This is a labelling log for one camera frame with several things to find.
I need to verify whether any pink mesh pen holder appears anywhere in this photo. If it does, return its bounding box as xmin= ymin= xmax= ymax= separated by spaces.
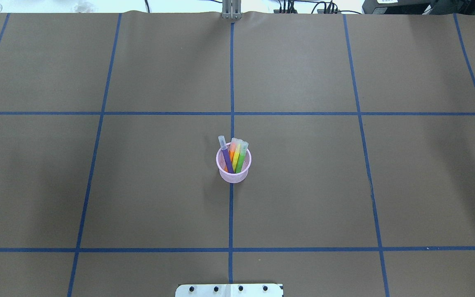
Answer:
xmin=216 ymin=149 xmax=252 ymax=184

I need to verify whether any yellow marker pen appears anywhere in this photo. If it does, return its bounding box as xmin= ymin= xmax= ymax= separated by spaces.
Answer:
xmin=230 ymin=138 xmax=243 ymax=173

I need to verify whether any orange marker pen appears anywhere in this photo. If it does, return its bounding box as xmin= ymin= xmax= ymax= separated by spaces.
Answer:
xmin=223 ymin=137 xmax=238 ymax=173

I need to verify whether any purple marker pen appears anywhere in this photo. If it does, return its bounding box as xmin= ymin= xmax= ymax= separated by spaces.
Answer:
xmin=218 ymin=135 xmax=234 ymax=174

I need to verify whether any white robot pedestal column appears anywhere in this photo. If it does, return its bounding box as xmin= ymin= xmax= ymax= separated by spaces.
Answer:
xmin=175 ymin=283 xmax=284 ymax=297

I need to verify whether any aluminium frame post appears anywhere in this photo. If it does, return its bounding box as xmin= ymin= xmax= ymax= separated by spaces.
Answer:
xmin=221 ymin=0 xmax=242 ymax=20

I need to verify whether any black box with label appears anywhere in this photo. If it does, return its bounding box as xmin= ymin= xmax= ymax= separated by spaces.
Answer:
xmin=362 ymin=0 xmax=475 ymax=15

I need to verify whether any green marker pen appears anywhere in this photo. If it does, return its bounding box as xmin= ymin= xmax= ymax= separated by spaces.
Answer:
xmin=236 ymin=141 xmax=249 ymax=173

